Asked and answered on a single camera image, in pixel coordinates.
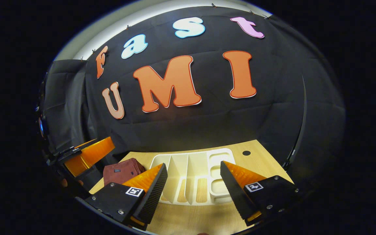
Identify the white bookshelf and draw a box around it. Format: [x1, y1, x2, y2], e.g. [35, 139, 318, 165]
[149, 148, 237, 206]

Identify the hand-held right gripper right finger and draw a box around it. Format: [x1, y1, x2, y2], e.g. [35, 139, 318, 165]
[220, 161, 301, 227]

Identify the maroon schoolbag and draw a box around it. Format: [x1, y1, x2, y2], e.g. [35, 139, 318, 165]
[103, 158, 146, 187]

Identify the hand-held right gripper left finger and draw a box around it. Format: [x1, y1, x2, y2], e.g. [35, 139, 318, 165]
[85, 163, 168, 231]

